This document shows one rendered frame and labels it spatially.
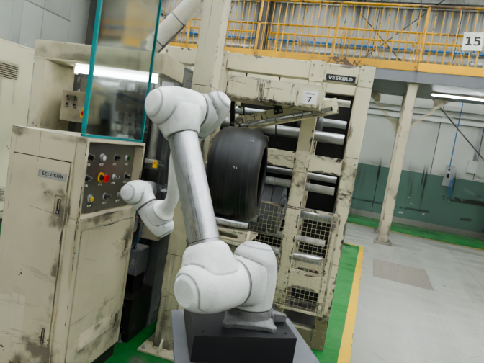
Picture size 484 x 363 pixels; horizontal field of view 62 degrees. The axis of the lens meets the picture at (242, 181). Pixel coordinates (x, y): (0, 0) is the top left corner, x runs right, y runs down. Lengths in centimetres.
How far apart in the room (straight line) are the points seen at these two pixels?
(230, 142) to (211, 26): 71
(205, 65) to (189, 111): 112
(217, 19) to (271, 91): 54
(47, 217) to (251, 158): 103
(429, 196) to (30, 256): 1035
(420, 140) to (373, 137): 118
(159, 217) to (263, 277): 62
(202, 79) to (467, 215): 988
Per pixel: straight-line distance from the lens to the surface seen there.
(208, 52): 248
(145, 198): 183
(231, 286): 125
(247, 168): 216
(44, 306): 215
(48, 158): 203
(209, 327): 141
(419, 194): 1147
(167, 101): 135
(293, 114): 271
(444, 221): 1160
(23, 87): 536
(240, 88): 266
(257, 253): 136
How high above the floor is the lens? 134
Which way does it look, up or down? 5 degrees down
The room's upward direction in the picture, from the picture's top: 9 degrees clockwise
